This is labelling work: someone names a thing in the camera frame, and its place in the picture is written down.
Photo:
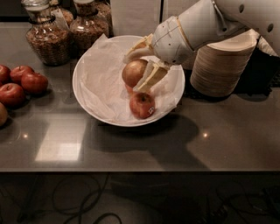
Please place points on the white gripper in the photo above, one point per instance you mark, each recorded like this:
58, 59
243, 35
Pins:
171, 40

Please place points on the yellowish red apple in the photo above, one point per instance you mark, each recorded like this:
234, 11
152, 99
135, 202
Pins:
134, 71

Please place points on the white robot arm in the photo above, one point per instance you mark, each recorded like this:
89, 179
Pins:
206, 22

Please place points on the red apple in bowl rear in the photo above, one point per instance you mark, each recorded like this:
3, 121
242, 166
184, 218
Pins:
129, 89

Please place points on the red apple with sticker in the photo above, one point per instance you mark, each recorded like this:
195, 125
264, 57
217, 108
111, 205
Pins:
142, 105

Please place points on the white bowl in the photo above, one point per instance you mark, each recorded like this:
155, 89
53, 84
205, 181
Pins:
87, 96

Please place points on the red apple on table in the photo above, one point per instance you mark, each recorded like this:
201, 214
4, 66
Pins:
12, 95
34, 83
5, 74
17, 72

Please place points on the yellowish apple at edge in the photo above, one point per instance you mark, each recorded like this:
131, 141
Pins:
3, 114

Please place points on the white paper liner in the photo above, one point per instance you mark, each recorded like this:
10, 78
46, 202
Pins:
99, 75

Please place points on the rear glass jar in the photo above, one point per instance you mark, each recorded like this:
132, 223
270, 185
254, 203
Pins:
104, 8
59, 12

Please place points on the stack of paper bowls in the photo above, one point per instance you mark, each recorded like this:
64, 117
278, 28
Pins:
219, 66

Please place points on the glass jar of granola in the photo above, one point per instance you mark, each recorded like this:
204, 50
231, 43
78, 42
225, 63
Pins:
88, 26
48, 40

